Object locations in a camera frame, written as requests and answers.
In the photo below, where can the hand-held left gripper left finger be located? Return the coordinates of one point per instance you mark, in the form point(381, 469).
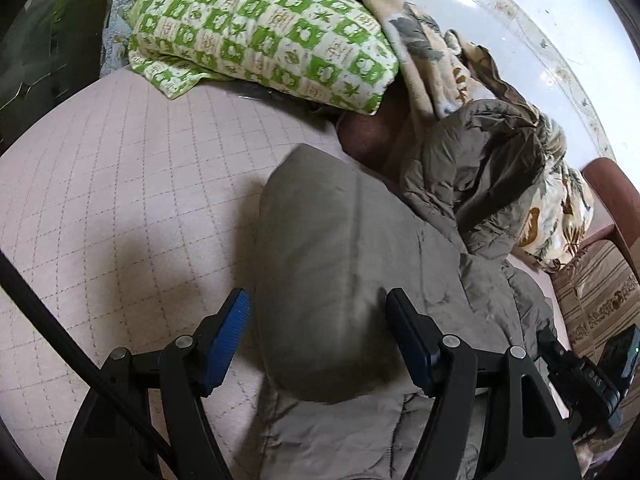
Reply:
point(227, 340)

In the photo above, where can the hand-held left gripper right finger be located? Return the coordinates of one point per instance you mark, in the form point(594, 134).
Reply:
point(410, 335)

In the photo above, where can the grey puffer jacket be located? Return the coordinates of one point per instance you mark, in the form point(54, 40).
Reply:
point(325, 260)

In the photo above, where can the striped patterned headboard cushion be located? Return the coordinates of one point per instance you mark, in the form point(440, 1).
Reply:
point(600, 290)

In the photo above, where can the beige leaf print blanket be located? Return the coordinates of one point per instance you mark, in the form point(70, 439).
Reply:
point(555, 220)

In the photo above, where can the pink quilted bed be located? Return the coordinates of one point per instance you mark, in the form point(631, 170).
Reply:
point(125, 185)

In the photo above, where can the brown wooden headboard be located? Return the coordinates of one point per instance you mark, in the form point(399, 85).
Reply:
point(615, 195)

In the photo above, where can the brown cloth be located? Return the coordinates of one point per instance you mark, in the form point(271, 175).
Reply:
point(365, 135)

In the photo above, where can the green patterned pillow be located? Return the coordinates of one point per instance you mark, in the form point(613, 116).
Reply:
point(250, 25)

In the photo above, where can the wooden cabinet with glass doors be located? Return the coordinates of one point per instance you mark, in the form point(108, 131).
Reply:
point(40, 60)

